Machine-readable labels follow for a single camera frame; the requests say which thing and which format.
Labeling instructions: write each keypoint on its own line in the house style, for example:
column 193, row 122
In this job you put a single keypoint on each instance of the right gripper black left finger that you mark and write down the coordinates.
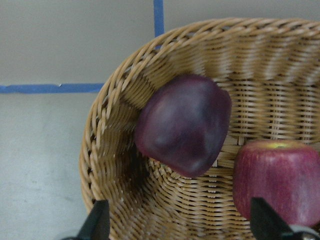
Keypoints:
column 97, row 224

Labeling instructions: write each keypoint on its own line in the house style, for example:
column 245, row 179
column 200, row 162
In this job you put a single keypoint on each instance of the dark red apple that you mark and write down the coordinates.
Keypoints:
column 184, row 124

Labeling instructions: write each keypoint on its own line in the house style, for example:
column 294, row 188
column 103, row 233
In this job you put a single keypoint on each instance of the wicker basket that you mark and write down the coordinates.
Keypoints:
column 270, row 68

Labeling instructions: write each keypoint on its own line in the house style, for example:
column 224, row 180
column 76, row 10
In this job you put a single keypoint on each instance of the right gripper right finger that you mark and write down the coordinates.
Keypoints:
column 266, row 224

